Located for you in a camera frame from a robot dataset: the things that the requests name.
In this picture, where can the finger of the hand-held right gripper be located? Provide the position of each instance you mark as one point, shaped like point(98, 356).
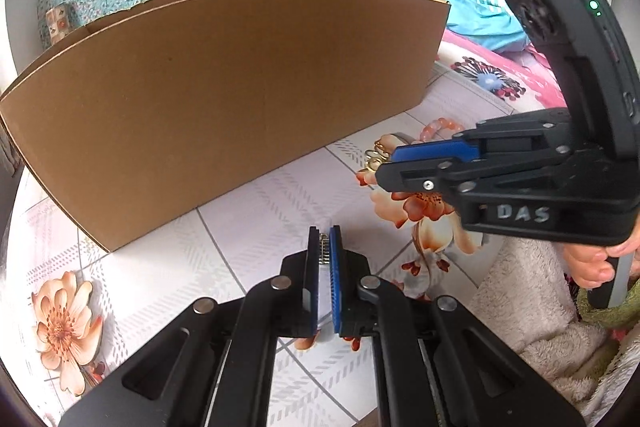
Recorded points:
point(425, 177)
point(435, 151)

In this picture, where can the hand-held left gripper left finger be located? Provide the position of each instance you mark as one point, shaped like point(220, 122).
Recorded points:
point(314, 277)

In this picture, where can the green towel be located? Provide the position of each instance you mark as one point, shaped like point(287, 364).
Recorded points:
point(631, 307)

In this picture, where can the brown cardboard box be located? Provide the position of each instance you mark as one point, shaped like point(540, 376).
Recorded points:
point(225, 107)

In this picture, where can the person's right hand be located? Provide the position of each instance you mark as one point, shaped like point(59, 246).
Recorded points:
point(585, 264)

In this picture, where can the blue clothing bundle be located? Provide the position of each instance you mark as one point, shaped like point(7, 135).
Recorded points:
point(450, 2)

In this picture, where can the fluffy beige blanket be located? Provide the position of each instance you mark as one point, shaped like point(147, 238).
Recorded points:
point(525, 307)

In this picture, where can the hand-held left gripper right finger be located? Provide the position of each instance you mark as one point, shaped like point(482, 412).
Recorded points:
point(336, 277)

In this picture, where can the floral plaid sheet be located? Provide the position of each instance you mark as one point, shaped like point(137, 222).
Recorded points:
point(150, 287)

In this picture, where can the gold butterfly pendant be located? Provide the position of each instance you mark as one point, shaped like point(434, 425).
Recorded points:
point(374, 165)

